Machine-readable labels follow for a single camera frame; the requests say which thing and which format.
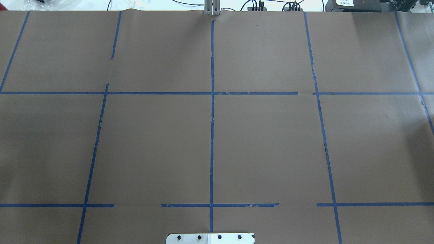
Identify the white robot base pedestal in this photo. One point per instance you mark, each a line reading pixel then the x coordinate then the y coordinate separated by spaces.
pixel 210 238

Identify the aluminium frame post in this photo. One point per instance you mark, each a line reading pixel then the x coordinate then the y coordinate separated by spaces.
pixel 212 8

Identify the black device box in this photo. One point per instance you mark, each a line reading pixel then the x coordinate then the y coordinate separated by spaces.
pixel 353 6

